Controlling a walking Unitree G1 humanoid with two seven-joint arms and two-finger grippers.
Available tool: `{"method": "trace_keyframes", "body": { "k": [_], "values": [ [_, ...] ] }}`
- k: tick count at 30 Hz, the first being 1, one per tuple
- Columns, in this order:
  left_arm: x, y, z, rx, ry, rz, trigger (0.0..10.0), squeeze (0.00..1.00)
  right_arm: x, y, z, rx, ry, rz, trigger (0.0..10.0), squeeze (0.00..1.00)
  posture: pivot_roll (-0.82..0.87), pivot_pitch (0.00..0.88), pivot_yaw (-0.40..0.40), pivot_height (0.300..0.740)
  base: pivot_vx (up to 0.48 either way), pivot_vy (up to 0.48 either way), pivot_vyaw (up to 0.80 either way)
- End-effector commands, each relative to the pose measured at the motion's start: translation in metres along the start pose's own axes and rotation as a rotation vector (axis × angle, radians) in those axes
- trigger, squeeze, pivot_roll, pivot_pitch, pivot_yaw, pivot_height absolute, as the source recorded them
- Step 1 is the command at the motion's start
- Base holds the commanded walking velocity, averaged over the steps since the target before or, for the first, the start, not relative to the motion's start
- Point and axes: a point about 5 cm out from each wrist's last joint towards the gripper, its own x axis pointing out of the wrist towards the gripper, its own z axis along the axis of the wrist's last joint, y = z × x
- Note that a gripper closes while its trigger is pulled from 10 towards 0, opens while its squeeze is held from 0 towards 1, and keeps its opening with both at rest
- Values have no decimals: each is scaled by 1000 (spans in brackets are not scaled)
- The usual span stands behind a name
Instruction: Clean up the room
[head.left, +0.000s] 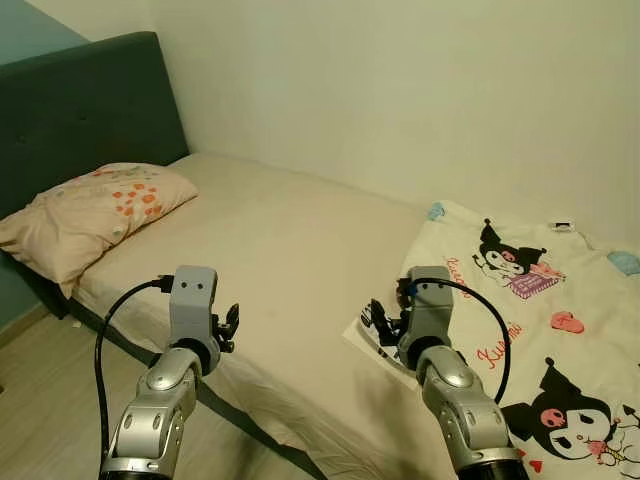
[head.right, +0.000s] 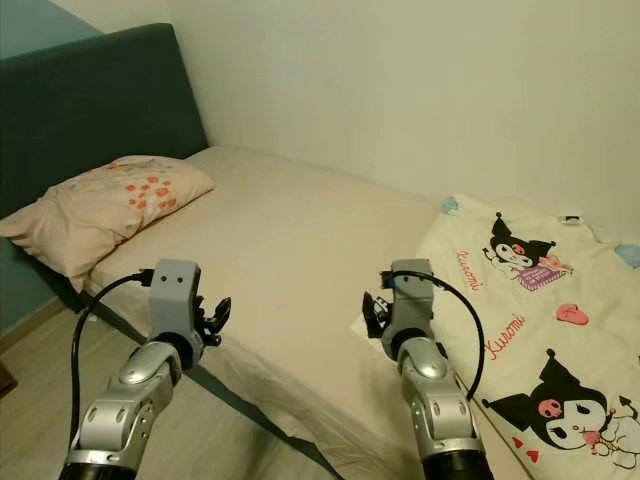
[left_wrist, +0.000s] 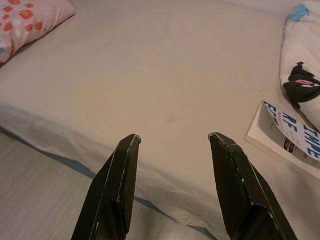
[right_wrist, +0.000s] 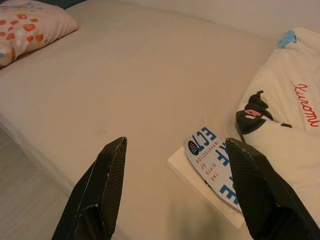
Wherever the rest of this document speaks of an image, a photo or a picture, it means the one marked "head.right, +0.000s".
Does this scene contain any pink dotted pillow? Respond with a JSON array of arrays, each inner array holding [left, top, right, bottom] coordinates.
[[0, 155, 216, 293]]

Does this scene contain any cream sheeted bed mattress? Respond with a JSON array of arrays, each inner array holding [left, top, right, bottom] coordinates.
[[80, 145, 491, 480]]

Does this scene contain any cream Kuromi print quilt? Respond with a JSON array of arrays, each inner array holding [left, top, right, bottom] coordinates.
[[410, 193, 640, 480]]

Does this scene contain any grey green upholstered headboard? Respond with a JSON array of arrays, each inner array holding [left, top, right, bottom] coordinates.
[[0, 22, 211, 336]]

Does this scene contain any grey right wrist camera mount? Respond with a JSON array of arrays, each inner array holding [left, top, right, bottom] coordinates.
[[382, 258, 436, 341]]

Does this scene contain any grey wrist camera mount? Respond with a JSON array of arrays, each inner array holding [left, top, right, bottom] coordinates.
[[148, 258, 203, 346], [382, 258, 436, 341]]

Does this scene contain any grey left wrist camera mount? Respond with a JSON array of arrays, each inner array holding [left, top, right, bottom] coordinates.
[[148, 258, 203, 346]]

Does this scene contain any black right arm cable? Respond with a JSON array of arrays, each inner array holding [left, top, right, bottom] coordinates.
[[380, 270, 486, 398]]

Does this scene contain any dark grey bed frame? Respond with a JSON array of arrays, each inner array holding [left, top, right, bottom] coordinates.
[[75, 290, 346, 480]]

